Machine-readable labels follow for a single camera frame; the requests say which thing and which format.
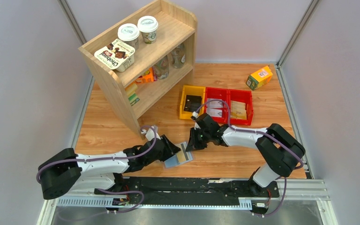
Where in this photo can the Chobani yogurt pack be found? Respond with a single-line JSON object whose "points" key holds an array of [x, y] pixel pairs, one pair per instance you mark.
{"points": [[117, 55]]}

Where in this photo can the white-lidded paper cup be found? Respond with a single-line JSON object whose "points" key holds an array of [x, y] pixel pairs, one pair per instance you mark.
{"points": [[129, 34], [148, 26]]}

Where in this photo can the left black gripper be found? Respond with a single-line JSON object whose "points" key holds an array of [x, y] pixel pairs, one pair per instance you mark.
{"points": [[168, 148]]}

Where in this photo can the pink leather card holder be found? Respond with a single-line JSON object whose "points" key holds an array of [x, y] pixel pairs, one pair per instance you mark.
{"points": [[171, 162]]}

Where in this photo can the right glass jar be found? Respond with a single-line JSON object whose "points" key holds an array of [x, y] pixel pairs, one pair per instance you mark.
{"points": [[178, 55]]}

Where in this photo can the red plastic bin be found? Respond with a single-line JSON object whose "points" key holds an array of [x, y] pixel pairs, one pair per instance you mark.
{"points": [[242, 96], [220, 94]]}

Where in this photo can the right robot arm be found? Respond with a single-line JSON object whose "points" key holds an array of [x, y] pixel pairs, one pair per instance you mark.
{"points": [[281, 151]]}

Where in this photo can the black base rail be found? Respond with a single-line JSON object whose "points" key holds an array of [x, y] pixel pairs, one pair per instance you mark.
{"points": [[191, 191]]}

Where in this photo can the glass jar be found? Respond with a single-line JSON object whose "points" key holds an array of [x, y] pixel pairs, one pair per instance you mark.
{"points": [[178, 55], [161, 68]]}

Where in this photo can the right white-lidded paper cup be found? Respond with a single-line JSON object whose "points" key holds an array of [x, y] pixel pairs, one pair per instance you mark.
{"points": [[148, 26]]}

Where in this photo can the orange green juice carton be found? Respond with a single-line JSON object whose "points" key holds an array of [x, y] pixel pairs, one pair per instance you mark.
{"points": [[259, 78]]}

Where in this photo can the orange snack box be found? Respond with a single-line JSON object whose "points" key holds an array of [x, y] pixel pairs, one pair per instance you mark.
{"points": [[147, 77]]}

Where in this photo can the left glass jar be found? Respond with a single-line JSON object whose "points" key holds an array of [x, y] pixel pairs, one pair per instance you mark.
{"points": [[161, 68]]}

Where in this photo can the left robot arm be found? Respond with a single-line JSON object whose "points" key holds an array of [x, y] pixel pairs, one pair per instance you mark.
{"points": [[67, 171]]}

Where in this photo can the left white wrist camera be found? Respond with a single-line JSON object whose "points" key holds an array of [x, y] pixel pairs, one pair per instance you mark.
{"points": [[150, 132]]}

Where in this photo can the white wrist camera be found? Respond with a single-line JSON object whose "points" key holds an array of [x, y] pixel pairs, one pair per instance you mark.
{"points": [[194, 117], [150, 132]]}

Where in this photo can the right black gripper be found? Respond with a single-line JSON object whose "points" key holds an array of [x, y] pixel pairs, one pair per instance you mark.
{"points": [[197, 138]]}

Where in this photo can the black cards stack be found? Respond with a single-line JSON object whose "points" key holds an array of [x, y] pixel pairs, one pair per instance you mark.
{"points": [[192, 103]]}

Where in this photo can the tan cards stack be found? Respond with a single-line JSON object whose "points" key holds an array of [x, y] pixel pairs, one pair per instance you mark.
{"points": [[238, 110]]}

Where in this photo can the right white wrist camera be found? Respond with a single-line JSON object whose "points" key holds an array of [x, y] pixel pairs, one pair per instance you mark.
{"points": [[194, 117]]}

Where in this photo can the yellow plastic bin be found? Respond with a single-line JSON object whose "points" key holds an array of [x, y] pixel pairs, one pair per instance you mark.
{"points": [[190, 90]]}

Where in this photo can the left white-lidded paper cup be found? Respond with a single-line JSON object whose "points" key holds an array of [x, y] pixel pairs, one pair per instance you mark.
{"points": [[129, 34]]}

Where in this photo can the white cards stack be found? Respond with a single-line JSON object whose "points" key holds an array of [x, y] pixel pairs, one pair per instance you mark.
{"points": [[215, 108]]}

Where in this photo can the yellow green sponge pack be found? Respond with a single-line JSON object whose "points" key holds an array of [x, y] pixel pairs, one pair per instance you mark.
{"points": [[131, 94]]}

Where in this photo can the wooden shelf unit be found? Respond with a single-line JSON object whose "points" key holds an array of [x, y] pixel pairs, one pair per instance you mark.
{"points": [[176, 25]]}

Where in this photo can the right red plastic bin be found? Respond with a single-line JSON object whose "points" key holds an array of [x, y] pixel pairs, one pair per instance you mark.
{"points": [[242, 96]]}

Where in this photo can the middle red plastic bin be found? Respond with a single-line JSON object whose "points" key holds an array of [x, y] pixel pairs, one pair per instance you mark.
{"points": [[220, 94]]}

